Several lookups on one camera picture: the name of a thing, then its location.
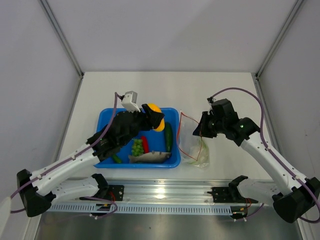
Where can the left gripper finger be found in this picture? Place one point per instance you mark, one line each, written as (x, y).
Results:
(156, 119)
(148, 112)

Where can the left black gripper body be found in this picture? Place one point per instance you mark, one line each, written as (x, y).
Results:
(140, 123)

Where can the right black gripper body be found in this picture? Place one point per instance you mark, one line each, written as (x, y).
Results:
(210, 126)

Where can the yellow orange mango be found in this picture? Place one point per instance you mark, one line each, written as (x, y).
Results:
(155, 108)

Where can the dark green cucumber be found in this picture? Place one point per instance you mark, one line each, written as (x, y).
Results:
(168, 137)

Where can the white cauliflower with leaves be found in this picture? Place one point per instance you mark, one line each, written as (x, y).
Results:
(198, 154)

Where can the clear zip top bag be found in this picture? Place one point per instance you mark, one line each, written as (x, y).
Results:
(185, 137)

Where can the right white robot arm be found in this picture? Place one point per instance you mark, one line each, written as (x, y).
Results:
(294, 194)

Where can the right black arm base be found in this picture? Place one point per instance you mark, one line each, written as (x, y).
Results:
(225, 194)

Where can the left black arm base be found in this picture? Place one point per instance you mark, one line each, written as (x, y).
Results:
(116, 192)

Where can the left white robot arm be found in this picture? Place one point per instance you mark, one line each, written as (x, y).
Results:
(42, 188)

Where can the blue plastic bin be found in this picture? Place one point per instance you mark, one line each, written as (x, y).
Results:
(157, 141)

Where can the green grape bunch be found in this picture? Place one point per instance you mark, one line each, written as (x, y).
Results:
(137, 147)

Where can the red chili pepper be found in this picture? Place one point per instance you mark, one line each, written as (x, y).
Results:
(145, 144)

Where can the small green chili pepper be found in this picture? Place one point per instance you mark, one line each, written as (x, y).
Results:
(116, 159)

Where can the grey toy fish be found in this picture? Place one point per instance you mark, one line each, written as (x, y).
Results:
(153, 157)

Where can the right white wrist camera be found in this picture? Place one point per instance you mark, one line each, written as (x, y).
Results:
(211, 100)

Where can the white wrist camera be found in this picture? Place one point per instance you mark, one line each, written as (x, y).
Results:
(211, 100)
(129, 101)

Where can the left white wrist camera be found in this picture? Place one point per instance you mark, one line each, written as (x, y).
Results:
(129, 101)

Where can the aluminium mounting rail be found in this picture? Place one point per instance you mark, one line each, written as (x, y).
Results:
(137, 190)

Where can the left aluminium frame post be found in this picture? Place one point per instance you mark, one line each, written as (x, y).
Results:
(49, 13)

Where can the aluminium frame post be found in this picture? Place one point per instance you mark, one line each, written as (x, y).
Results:
(49, 13)
(280, 36)

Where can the white slotted cable duct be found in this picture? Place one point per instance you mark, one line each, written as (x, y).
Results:
(130, 208)

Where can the right aluminium frame post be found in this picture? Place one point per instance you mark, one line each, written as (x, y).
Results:
(280, 36)

